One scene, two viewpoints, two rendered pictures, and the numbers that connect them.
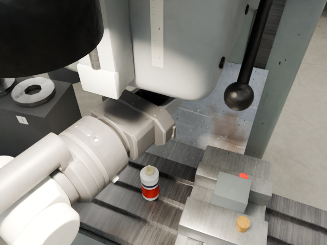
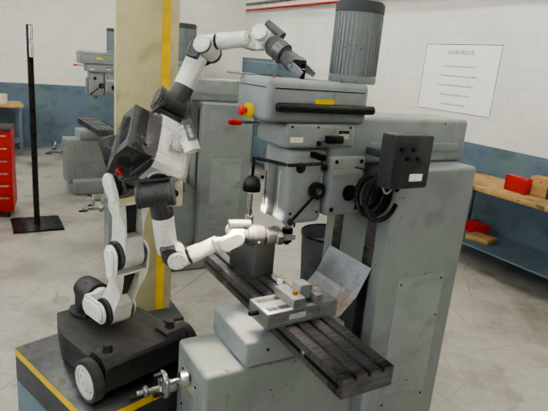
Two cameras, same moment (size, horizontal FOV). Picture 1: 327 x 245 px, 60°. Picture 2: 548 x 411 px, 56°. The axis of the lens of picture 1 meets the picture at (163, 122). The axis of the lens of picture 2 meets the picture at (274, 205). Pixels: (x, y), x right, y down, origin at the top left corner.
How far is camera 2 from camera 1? 1.89 m
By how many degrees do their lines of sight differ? 43
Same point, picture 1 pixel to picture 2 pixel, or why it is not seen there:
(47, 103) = not seen: hidden behind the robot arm
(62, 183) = (245, 231)
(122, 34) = (271, 200)
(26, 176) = (240, 222)
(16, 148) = (240, 259)
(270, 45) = (371, 253)
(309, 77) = not seen: outside the picture
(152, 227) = not seen: hidden behind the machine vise
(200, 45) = (282, 205)
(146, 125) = (275, 232)
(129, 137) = (268, 232)
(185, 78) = (280, 214)
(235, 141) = (342, 304)
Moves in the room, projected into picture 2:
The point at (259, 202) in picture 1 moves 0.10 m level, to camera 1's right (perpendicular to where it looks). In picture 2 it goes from (313, 301) to (333, 309)
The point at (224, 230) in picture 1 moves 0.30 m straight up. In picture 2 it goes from (287, 292) to (294, 223)
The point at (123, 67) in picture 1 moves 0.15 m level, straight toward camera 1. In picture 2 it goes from (269, 207) to (250, 214)
